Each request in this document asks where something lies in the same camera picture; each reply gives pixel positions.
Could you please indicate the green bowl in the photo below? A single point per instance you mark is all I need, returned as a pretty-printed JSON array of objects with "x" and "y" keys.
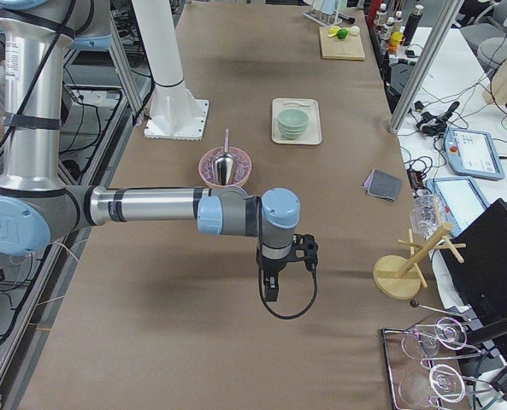
[
  {"x": 293, "y": 117},
  {"x": 291, "y": 136},
  {"x": 292, "y": 130}
]

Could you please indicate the aluminium frame post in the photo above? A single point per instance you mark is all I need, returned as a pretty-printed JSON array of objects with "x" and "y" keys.
[{"x": 429, "y": 52}]

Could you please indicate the white garlic bulb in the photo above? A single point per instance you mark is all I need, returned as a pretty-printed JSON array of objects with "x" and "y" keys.
[{"x": 354, "y": 30}]

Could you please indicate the white ceramic spoon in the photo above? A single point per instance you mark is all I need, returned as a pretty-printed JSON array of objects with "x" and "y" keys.
[{"x": 300, "y": 103}]

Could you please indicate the black monitor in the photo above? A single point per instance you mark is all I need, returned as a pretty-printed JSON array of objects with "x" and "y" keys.
[{"x": 481, "y": 280}]

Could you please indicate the pink bowl with ice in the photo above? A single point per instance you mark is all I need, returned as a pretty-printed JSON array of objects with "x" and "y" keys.
[{"x": 243, "y": 167}]

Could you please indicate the wire glass rack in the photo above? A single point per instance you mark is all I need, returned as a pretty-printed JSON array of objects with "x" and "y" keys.
[{"x": 474, "y": 385}]

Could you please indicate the metal ice scoop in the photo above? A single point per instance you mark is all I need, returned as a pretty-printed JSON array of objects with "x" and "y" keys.
[{"x": 224, "y": 164}]

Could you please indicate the yellow cup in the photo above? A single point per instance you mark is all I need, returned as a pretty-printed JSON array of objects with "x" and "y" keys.
[{"x": 394, "y": 42}]

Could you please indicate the blue teach pendant near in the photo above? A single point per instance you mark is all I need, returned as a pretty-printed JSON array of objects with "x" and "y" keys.
[{"x": 463, "y": 200}]

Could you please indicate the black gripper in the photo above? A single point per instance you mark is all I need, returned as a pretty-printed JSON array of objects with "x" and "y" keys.
[{"x": 273, "y": 265}]

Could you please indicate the black bottle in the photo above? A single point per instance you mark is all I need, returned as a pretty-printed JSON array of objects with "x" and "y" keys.
[{"x": 413, "y": 21}]

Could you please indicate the grey folded cloth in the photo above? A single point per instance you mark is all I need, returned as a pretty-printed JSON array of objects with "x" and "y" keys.
[{"x": 382, "y": 185}]

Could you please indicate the lower wine glass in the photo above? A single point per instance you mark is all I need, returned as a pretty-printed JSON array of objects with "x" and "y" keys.
[{"x": 438, "y": 388}]

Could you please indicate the dish drying rack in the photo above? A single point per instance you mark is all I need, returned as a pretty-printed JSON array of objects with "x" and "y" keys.
[{"x": 326, "y": 13}]

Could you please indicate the wooden cutting board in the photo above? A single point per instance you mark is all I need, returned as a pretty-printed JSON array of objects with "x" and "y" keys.
[{"x": 348, "y": 49}]

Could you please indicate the wooden mug tree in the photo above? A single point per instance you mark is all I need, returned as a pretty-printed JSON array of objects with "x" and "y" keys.
[{"x": 401, "y": 278}]

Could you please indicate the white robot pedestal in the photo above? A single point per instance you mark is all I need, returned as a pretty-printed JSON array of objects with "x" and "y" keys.
[{"x": 174, "y": 112}]

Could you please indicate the blue teach pendant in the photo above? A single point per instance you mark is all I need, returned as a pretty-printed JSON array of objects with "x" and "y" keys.
[
  {"x": 463, "y": 200},
  {"x": 472, "y": 153}
]

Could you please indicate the green bowl on tray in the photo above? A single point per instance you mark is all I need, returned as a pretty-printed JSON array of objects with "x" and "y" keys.
[{"x": 291, "y": 136}]

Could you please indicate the wine glass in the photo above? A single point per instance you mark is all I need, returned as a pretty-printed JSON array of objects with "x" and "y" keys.
[
  {"x": 438, "y": 388},
  {"x": 423, "y": 342}
]

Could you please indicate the upper wine glass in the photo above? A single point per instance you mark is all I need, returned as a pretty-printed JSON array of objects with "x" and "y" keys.
[{"x": 423, "y": 342}]

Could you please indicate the blue teach pendant far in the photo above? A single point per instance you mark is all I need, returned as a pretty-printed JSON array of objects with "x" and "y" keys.
[{"x": 472, "y": 153}]

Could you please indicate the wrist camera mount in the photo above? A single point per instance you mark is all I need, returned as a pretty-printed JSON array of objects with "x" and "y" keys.
[{"x": 304, "y": 249}]

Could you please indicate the beige serving tray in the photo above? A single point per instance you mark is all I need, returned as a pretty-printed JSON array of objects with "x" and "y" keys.
[{"x": 312, "y": 135}]

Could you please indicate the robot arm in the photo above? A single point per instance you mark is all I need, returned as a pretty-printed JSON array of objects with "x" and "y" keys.
[{"x": 36, "y": 207}]

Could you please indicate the clear plastic bag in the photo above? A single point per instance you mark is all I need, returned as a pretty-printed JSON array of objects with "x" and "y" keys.
[{"x": 427, "y": 215}]

